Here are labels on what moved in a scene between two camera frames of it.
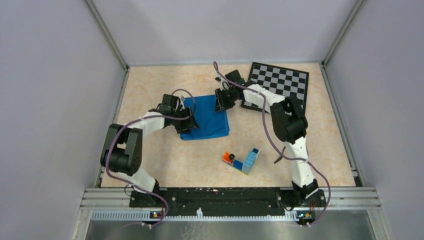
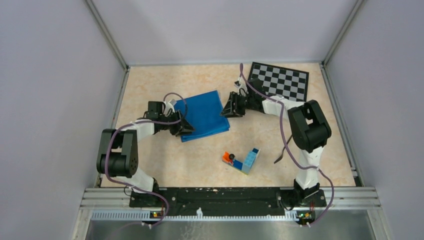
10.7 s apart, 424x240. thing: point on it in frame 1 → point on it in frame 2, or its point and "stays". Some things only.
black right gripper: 220,105 → 231,108
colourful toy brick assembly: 249,160 stays
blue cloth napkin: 210,123 stays
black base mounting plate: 227,200 stays
